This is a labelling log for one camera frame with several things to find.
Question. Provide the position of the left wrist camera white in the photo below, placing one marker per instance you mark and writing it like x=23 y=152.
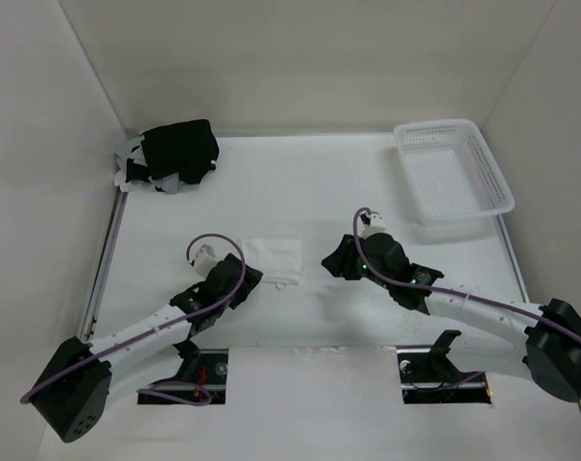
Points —
x=204 y=260

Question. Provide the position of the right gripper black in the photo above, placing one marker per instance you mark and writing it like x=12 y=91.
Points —
x=339 y=263

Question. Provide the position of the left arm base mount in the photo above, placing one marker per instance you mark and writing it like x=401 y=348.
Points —
x=200 y=381

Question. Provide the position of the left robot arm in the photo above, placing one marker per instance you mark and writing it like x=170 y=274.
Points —
x=82 y=379

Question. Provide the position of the white tank top in pile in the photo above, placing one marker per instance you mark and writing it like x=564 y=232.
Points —
x=133 y=169

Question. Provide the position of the white plastic basket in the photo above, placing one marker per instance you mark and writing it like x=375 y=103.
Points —
x=451 y=172

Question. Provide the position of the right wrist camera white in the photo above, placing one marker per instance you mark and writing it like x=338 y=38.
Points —
x=373 y=223

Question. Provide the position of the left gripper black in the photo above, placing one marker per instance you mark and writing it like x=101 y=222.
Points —
x=251 y=281

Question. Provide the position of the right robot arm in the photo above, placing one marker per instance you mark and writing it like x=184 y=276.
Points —
x=537 y=342

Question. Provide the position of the white tank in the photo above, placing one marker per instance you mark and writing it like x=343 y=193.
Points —
x=279 y=260
x=133 y=169

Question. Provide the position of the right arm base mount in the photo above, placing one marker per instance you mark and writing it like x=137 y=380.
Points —
x=427 y=376

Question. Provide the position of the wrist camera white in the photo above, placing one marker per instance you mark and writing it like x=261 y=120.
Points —
x=204 y=260
x=373 y=223

